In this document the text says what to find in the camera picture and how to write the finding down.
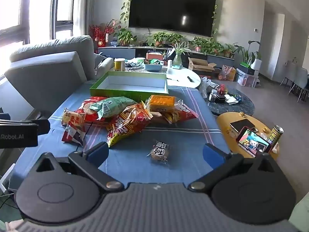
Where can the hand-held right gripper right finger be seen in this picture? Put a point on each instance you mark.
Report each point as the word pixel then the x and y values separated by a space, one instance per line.
pixel 212 153

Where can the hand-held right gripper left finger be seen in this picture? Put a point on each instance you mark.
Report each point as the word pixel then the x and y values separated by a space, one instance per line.
pixel 99 152

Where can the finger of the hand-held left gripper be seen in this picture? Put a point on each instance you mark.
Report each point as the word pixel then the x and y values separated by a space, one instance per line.
pixel 44 126

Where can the red white biscuit packet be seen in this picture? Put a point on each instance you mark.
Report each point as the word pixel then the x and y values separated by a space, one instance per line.
pixel 72 125

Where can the large red snack bag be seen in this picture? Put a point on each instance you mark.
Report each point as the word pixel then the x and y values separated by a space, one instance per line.
pixel 93 116

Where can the red yellow striped snack bag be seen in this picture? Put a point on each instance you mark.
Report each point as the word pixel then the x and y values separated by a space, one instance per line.
pixel 125 125

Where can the green snack bag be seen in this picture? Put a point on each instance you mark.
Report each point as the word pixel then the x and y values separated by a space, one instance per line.
pixel 111 106

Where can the red white clear snack bag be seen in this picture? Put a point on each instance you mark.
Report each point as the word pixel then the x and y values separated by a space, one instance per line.
pixel 183 114

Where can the small round cake packet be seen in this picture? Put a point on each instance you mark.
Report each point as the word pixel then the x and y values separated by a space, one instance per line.
pixel 159 151

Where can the green cardboard box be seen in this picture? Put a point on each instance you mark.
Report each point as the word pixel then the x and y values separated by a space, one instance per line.
pixel 135 85

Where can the round yellow side table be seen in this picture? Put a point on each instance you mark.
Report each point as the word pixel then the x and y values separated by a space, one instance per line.
pixel 224 123

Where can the blue striped cloth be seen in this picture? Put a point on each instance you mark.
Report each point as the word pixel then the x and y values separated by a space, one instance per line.
pixel 183 135

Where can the smartphone in red stand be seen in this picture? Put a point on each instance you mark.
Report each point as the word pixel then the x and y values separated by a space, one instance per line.
pixel 253 142

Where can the round grey rug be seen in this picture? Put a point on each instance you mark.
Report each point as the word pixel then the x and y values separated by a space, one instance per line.
pixel 239 107

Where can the grey sofa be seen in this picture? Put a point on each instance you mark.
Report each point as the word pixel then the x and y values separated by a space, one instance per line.
pixel 53 70

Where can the dark glass jar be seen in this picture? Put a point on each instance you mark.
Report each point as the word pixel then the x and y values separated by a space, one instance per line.
pixel 213 96

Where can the yellow drink can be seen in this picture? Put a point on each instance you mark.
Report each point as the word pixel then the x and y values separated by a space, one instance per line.
pixel 276 136

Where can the white plastic bag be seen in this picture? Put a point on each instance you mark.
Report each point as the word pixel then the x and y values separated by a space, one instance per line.
pixel 207 84

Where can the black remote control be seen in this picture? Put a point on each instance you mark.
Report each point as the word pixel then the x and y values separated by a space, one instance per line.
pixel 190 79

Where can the clear storage box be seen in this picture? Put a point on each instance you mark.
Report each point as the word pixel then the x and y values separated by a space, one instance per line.
pixel 247 79

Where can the black pen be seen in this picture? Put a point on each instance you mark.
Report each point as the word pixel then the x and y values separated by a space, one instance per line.
pixel 172 79

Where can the white round table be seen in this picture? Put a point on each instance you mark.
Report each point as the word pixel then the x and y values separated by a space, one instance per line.
pixel 181 75

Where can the open cardboard box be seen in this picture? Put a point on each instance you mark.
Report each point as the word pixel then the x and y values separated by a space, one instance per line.
pixel 200 66

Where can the yellow tin can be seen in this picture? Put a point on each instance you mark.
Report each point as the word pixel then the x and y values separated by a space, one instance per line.
pixel 119 65

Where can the small white bottle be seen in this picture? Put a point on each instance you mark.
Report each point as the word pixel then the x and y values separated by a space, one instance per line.
pixel 170 63

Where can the tall plant in white pot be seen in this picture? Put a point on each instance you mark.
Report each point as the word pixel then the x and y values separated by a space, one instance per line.
pixel 256 62

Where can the spider plant in glass vase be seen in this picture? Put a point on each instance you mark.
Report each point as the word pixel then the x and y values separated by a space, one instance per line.
pixel 178 58

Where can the blue plastic tray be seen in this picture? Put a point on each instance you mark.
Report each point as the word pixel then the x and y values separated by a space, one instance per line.
pixel 153 66

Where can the grey television cabinet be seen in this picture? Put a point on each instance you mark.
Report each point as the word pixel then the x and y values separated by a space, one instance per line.
pixel 125 52

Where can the potted green plant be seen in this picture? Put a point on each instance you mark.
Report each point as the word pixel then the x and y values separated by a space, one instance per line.
pixel 198 44
pixel 175 38
pixel 213 47
pixel 228 50
pixel 124 37
pixel 159 38

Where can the red ornament plant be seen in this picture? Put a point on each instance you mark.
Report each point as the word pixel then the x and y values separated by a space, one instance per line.
pixel 101 32

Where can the orange storage box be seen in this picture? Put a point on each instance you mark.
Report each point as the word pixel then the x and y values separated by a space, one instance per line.
pixel 153 56

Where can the grey dining chairs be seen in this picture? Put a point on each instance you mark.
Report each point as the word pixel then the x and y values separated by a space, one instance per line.
pixel 297 77

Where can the dark framed window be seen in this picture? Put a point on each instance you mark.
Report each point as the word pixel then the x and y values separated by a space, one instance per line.
pixel 64 2

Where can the black television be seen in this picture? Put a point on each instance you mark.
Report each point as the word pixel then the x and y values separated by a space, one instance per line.
pixel 171 7

